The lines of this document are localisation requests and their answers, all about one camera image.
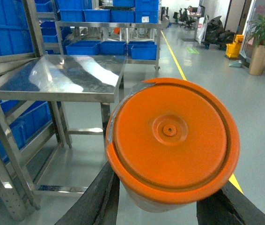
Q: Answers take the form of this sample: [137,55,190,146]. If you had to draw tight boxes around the stainless steel shelf rack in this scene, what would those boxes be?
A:
[0,0,72,209]

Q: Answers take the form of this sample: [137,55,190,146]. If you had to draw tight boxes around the orange cylindrical 4680 cap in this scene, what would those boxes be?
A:
[106,78,240,213]

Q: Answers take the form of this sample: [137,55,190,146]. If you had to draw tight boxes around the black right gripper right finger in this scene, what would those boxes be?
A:
[197,182,265,225]

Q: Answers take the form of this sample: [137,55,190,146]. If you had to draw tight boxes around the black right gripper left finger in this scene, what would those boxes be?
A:
[56,162,120,225]

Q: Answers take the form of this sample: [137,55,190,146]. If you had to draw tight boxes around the black garbage bags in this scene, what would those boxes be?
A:
[204,16,236,51]

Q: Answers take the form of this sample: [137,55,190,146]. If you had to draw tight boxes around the yellow mop bucket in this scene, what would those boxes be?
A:
[226,34,244,59]

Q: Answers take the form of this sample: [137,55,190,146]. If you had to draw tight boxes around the small stainless steel table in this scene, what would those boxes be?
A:
[0,54,127,222]

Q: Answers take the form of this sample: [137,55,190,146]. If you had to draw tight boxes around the potted plant in gold planter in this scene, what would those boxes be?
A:
[249,15,265,75]

